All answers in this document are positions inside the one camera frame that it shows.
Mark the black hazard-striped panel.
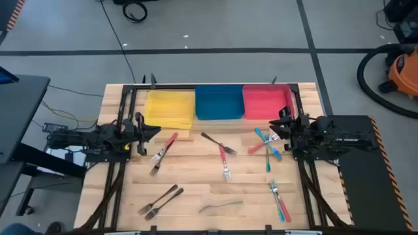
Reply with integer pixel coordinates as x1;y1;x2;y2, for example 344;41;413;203
0;0;26;33

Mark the white flat box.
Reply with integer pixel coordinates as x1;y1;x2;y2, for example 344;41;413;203
45;146;88;177

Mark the orange vacuum cleaner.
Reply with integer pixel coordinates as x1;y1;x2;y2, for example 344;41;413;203
356;42;418;120

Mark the black platform hazard-striped edge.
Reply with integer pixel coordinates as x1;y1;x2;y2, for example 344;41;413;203
326;114;414;232

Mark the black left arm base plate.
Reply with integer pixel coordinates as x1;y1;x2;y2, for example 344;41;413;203
85;151;132;163

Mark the blue plastic bin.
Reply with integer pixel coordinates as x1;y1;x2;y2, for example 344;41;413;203
195;85;245;121

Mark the black equipment with cables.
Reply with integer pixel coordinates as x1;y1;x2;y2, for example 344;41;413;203
375;0;418;45

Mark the black desk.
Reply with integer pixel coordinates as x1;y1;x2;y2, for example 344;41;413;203
0;74;88;218

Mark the person's leg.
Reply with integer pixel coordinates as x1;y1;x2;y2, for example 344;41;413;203
0;223;45;235

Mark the red-handled silver fork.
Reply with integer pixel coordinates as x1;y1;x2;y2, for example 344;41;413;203
150;132;179;164
247;133;281;155
218;143;233;183
269;181;292;223

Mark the laptop screen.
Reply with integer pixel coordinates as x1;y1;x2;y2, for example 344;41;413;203
0;66;20;85

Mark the yellow floor cable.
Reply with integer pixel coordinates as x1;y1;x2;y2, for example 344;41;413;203
40;100;99;123

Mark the black power adapter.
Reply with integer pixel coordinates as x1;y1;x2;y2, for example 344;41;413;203
41;122;69;135

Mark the orange shop vacuum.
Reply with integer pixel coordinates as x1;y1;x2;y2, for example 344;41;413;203
378;47;418;99

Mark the coiled black cable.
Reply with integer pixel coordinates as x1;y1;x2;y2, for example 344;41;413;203
121;0;148;24

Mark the person's foot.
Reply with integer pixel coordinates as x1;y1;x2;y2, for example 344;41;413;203
44;221;65;235

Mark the red plastic bin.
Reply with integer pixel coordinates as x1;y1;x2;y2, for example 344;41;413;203
242;84;295;121

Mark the grey floor cable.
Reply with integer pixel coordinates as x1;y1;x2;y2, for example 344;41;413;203
48;84;104;98

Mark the long black floor cable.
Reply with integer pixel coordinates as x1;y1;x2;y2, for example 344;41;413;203
97;0;137;84

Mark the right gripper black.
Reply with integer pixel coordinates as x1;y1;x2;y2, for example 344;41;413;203
269;106;311;151

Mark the yellow plastic bin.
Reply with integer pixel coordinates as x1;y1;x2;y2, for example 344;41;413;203
142;90;196;131

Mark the black aluminium table frame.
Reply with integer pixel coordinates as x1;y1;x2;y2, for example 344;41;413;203
73;83;353;235

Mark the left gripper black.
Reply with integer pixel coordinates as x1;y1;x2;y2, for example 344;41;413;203
135;112;162;156

